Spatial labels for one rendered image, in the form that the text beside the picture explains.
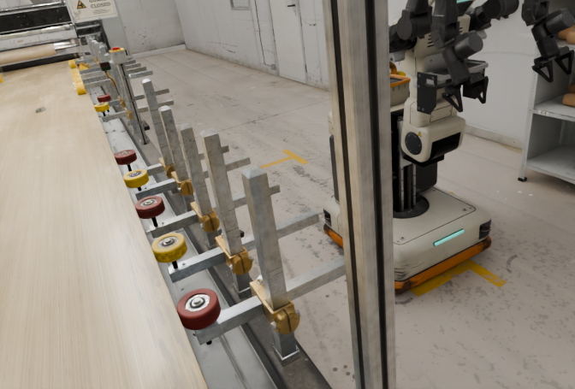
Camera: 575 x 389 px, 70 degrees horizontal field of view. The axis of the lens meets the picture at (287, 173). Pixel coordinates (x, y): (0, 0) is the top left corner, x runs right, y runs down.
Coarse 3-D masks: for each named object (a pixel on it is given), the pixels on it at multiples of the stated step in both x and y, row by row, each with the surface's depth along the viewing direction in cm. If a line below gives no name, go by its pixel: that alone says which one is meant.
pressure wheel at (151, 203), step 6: (144, 198) 123; (150, 198) 123; (156, 198) 122; (162, 198) 122; (138, 204) 120; (144, 204) 120; (150, 204) 120; (156, 204) 119; (162, 204) 120; (138, 210) 118; (144, 210) 117; (150, 210) 118; (156, 210) 119; (162, 210) 120; (144, 216) 118; (150, 216) 118; (156, 222) 123
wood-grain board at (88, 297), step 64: (64, 64) 441; (0, 128) 226; (64, 128) 208; (0, 192) 144; (64, 192) 136; (128, 192) 130; (0, 256) 105; (64, 256) 101; (128, 256) 98; (0, 320) 83; (64, 320) 81; (128, 320) 78; (0, 384) 69; (64, 384) 67; (128, 384) 65; (192, 384) 64
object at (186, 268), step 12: (300, 216) 118; (312, 216) 117; (276, 228) 114; (288, 228) 115; (300, 228) 117; (252, 240) 110; (216, 252) 107; (180, 264) 104; (192, 264) 104; (204, 264) 105; (216, 264) 107; (180, 276) 103
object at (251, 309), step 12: (324, 264) 94; (336, 264) 94; (300, 276) 92; (312, 276) 91; (324, 276) 92; (336, 276) 94; (288, 288) 89; (300, 288) 89; (312, 288) 91; (252, 300) 87; (228, 312) 84; (240, 312) 84; (252, 312) 85; (216, 324) 82; (228, 324) 83; (240, 324) 85; (204, 336) 81; (216, 336) 83
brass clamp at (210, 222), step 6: (192, 204) 131; (198, 210) 127; (198, 216) 127; (204, 216) 124; (210, 216) 123; (216, 216) 126; (204, 222) 123; (210, 222) 123; (216, 222) 124; (204, 228) 125; (210, 228) 124; (216, 228) 125
